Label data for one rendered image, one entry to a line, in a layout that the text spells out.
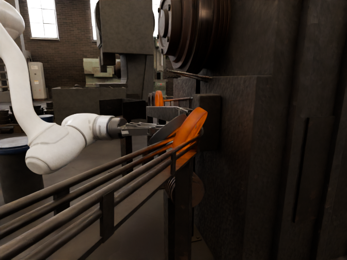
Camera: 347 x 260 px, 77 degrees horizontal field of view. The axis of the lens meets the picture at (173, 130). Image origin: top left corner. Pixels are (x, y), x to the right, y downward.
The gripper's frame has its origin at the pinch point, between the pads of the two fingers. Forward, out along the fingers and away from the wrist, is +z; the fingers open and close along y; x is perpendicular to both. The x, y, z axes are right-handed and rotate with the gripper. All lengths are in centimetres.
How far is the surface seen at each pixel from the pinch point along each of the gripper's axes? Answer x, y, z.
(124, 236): -68, -27, -39
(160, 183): -4.8, 28.3, 9.3
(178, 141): -1.6, 7.9, 6.6
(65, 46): 199, -738, -750
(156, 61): 113, -795, -347
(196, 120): 4.2, 6.2, 11.4
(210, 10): 42, -27, 10
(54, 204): 0.6, 47.3, 3.4
